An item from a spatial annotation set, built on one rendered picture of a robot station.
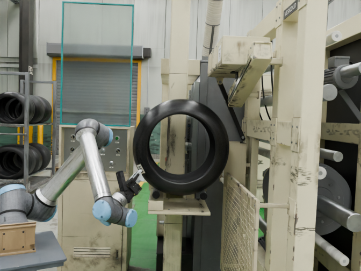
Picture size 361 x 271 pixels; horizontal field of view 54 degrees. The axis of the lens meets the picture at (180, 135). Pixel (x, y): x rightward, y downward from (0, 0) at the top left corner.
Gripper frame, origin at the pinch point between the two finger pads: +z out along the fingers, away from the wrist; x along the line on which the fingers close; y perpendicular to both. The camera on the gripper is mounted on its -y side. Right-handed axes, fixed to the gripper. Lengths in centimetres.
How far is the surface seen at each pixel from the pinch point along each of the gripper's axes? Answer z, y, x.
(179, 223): 13, 55, -27
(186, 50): 82, -33, 13
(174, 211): -1.8, 32.2, 2.6
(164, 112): 25.9, -16.4, 20.0
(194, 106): 37.0, -8.2, 30.7
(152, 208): -8.2, 22.1, -3.2
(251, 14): 927, 68, -395
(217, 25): 136, -30, 10
